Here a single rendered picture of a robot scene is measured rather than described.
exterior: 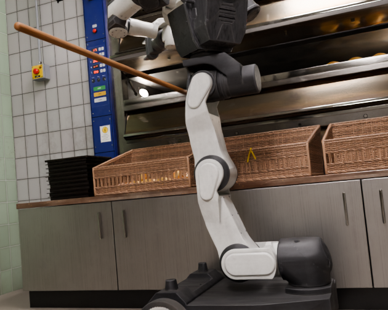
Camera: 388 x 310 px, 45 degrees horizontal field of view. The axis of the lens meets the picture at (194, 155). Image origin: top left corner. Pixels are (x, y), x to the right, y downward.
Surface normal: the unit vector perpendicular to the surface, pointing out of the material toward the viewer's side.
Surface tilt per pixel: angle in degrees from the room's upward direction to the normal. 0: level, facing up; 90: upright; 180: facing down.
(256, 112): 70
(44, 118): 90
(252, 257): 90
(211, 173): 90
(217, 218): 115
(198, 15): 90
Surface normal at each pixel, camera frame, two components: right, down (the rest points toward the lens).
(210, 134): -0.35, -0.04
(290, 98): -0.37, -0.37
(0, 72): 0.93, -0.11
